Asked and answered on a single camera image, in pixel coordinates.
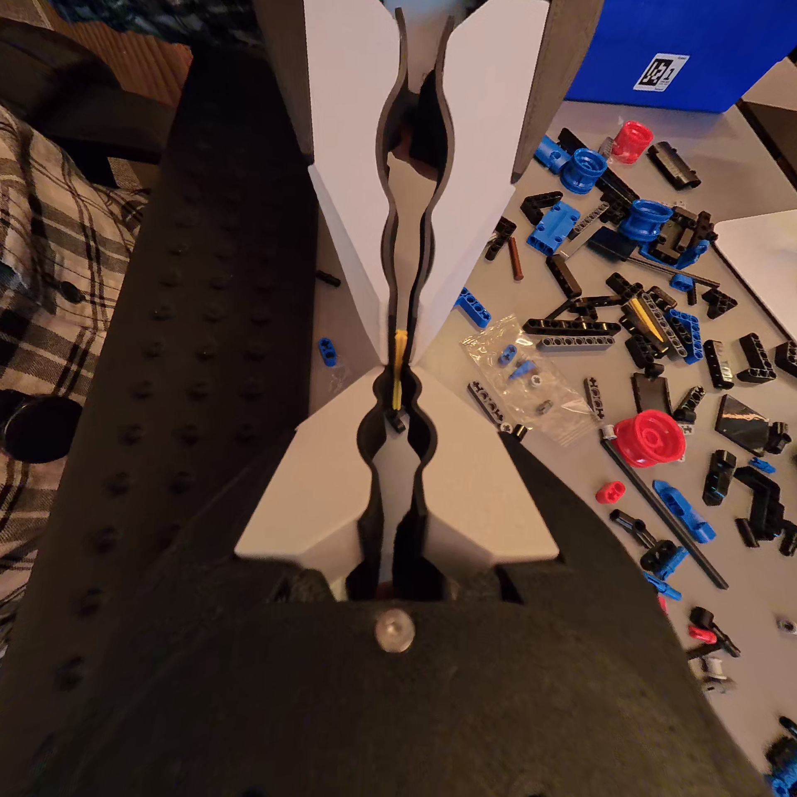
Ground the black and blue chassis assembly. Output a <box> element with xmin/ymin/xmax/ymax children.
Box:
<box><xmin>588</xmin><ymin>202</ymin><xmax>718</xmax><ymax>270</ymax></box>

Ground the blue long tube connector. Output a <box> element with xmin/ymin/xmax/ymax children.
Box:
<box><xmin>533</xmin><ymin>134</ymin><xmax>572</xmax><ymax>176</ymax></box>

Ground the red toy wheel hub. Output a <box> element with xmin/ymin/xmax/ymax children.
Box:
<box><xmin>613</xmin><ymin>409</ymin><xmax>687</xmax><ymax>468</ymax></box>
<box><xmin>611</xmin><ymin>120</ymin><xmax>655</xmax><ymax>165</ymax></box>

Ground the large black angled connector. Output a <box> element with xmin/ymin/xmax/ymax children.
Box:
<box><xmin>733</xmin><ymin>465</ymin><xmax>797</xmax><ymax>557</ymax></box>

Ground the black flat toy panel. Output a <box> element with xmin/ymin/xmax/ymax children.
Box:
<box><xmin>714</xmin><ymin>394</ymin><xmax>793</xmax><ymax>457</ymax></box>

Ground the black ribbed toy block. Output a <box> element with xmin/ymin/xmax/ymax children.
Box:
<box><xmin>646</xmin><ymin>141</ymin><xmax>702</xmax><ymax>191</ymax></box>

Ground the black dimpled mat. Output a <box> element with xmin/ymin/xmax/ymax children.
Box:
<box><xmin>0</xmin><ymin>44</ymin><xmax>325</xmax><ymax>797</ymax></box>

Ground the blue toy wheel hub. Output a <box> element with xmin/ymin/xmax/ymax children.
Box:
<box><xmin>619</xmin><ymin>199</ymin><xmax>675</xmax><ymax>242</ymax></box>
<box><xmin>559</xmin><ymin>147</ymin><xmax>609</xmax><ymax>195</ymax></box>

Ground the small black angled connector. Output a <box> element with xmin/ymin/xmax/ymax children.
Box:
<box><xmin>702</xmin><ymin>450</ymin><xmax>737</xmax><ymax>507</ymax></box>

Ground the blue open frame beam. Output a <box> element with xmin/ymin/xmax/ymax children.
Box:
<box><xmin>665</xmin><ymin>308</ymin><xmax>705</xmax><ymax>366</ymax></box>

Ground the stack of black toy beams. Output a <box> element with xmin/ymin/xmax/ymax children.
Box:
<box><xmin>486</xmin><ymin>190</ymin><xmax>797</xmax><ymax>387</ymax></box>

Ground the yellow toy axle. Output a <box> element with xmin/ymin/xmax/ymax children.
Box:
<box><xmin>391</xmin><ymin>329</ymin><xmax>410</xmax><ymax>413</ymax></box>
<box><xmin>628</xmin><ymin>297</ymin><xmax>666</xmax><ymax>345</ymax></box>

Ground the dark grey holed beam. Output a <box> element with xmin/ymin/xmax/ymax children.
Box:
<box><xmin>467</xmin><ymin>380</ymin><xmax>519</xmax><ymax>432</ymax></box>

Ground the black curved toy panel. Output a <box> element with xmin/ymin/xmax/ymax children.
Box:
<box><xmin>631</xmin><ymin>372</ymin><xmax>674</xmax><ymax>416</ymax></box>

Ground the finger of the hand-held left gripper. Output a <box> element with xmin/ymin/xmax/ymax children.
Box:
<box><xmin>302</xmin><ymin>0</ymin><xmax>407</xmax><ymax>366</ymax></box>
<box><xmin>408</xmin><ymin>0</ymin><xmax>553</xmax><ymax>363</ymax></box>

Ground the blue bin with square tag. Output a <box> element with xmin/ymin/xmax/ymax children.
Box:
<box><xmin>563</xmin><ymin>0</ymin><xmax>797</xmax><ymax>115</ymax></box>

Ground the blue square toy panel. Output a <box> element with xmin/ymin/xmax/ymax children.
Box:
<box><xmin>527</xmin><ymin>200</ymin><xmax>582</xmax><ymax>254</ymax></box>

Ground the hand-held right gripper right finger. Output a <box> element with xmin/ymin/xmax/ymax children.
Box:
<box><xmin>397</xmin><ymin>363</ymin><xmax>560</xmax><ymax>601</ymax></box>

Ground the white booklet stand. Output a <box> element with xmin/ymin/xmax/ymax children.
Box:
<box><xmin>711</xmin><ymin>210</ymin><xmax>797</xmax><ymax>329</ymax></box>

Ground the long black toy axle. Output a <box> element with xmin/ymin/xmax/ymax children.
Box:
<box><xmin>599</xmin><ymin>428</ymin><xmax>730</xmax><ymax>590</ymax></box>

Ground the pile of small coloured pins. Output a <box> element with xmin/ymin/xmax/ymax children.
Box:
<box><xmin>609</xmin><ymin>507</ymin><xmax>797</xmax><ymax>797</ymax></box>

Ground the person's plaid shirt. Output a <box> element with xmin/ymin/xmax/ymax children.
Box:
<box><xmin>0</xmin><ymin>103</ymin><xmax>152</xmax><ymax>630</ymax></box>

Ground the grey desk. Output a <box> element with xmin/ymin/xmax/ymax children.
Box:
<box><xmin>308</xmin><ymin>100</ymin><xmax>797</xmax><ymax>797</ymax></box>

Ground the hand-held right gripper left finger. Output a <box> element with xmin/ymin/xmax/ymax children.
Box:
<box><xmin>234</xmin><ymin>366</ymin><xmax>386</xmax><ymax>601</ymax></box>

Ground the blue wedge toy piece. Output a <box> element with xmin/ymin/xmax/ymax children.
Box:
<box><xmin>653</xmin><ymin>479</ymin><xmax>717</xmax><ymax>544</ymax></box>

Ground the clear plastic bag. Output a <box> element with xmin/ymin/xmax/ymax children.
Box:
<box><xmin>460</xmin><ymin>314</ymin><xmax>595</xmax><ymax>448</ymax></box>

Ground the blue holed toy beam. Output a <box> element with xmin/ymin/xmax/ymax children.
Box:
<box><xmin>453</xmin><ymin>287</ymin><xmax>493</xmax><ymax>329</ymax></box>

